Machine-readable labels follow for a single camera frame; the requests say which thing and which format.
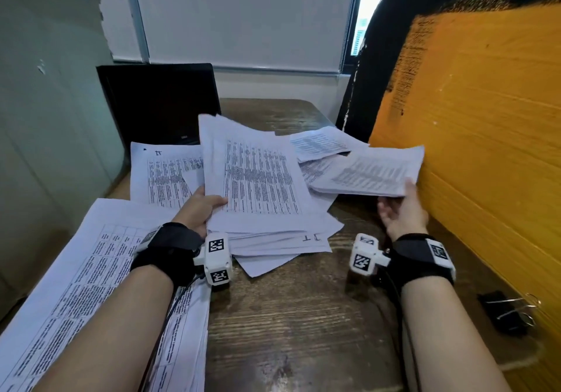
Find black wrist strap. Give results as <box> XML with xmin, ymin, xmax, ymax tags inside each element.
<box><xmin>385</xmin><ymin>234</ymin><xmax>456</xmax><ymax>294</ymax></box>
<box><xmin>130</xmin><ymin>222</ymin><xmax>205</xmax><ymax>287</ymax></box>

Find person's left forearm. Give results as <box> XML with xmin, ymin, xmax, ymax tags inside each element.
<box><xmin>33</xmin><ymin>264</ymin><xmax>175</xmax><ymax>392</ymax></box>

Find black right camera cable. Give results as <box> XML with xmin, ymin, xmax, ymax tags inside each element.
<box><xmin>385</xmin><ymin>277</ymin><xmax>423</xmax><ymax>392</ymax></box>

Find black left wrist strap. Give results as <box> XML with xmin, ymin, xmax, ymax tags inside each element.
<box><xmin>130</xmin><ymin>222</ymin><xmax>205</xmax><ymax>287</ymax></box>

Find aligned stack of printed sheets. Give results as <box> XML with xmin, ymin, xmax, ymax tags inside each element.
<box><xmin>0</xmin><ymin>197</ymin><xmax>212</xmax><ymax>392</ymax></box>
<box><xmin>198</xmin><ymin>113</ymin><xmax>345</xmax><ymax>279</ymax></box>

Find thin sheaf of printed sheets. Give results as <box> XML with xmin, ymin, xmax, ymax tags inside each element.
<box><xmin>309</xmin><ymin>144</ymin><xmax>425</xmax><ymax>199</ymax></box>

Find black laptop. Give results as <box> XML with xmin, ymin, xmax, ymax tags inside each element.
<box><xmin>96</xmin><ymin>63</ymin><xmax>222</xmax><ymax>147</ymax></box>

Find black right wrist strap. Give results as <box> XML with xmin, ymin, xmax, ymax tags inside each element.
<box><xmin>385</xmin><ymin>234</ymin><xmax>456</xmax><ymax>294</ymax></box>

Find pile of printed papers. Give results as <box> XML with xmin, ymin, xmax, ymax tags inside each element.
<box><xmin>130</xmin><ymin>126</ymin><xmax>369</xmax><ymax>213</ymax></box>

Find dark framed window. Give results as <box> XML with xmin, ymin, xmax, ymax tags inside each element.
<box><xmin>341</xmin><ymin>0</ymin><xmax>387</xmax><ymax>72</ymax></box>

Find black camera cable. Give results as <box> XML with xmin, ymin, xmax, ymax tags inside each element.
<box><xmin>385</xmin><ymin>277</ymin><xmax>423</xmax><ymax>392</ymax></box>
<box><xmin>140</xmin><ymin>273</ymin><xmax>203</xmax><ymax>392</ymax></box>

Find black left camera cable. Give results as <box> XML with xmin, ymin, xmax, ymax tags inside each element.
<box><xmin>140</xmin><ymin>273</ymin><xmax>203</xmax><ymax>392</ymax></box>

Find person's right forearm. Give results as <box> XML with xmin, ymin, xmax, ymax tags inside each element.
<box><xmin>401</xmin><ymin>275</ymin><xmax>511</xmax><ymax>392</ymax></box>

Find black binder clips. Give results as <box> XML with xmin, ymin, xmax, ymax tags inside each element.
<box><xmin>477</xmin><ymin>290</ymin><xmax>542</xmax><ymax>338</ymax></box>

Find person's right hand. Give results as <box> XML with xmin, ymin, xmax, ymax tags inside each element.
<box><xmin>376</xmin><ymin>178</ymin><xmax>430</xmax><ymax>242</ymax></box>

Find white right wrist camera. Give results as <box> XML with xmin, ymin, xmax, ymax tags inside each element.
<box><xmin>349</xmin><ymin>233</ymin><xmax>391</xmax><ymax>277</ymax></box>

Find orange cardboard panel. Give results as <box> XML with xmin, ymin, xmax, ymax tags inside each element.
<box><xmin>369</xmin><ymin>4</ymin><xmax>561</xmax><ymax>392</ymax></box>

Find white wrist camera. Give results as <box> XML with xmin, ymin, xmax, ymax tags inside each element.
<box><xmin>349</xmin><ymin>233</ymin><xmax>391</xmax><ymax>277</ymax></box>
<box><xmin>193</xmin><ymin>231</ymin><xmax>234</xmax><ymax>287</ymax></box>

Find beige cardboard panel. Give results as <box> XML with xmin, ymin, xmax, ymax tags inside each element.
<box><xmin>0</xmin><ymin>0</ymin><xmax>128</xmax><ymax>318</ymax></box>

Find person's left hand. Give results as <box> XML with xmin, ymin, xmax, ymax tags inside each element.
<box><xmin>171</xmin><ymin>185</ymin><xmax>228</xmax><ymax>239</ymax></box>

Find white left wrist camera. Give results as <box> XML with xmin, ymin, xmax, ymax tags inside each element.
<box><xmin>193</xmin><ymin>231</ymin><xmax>234</xmax><ymax>287</ymax></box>

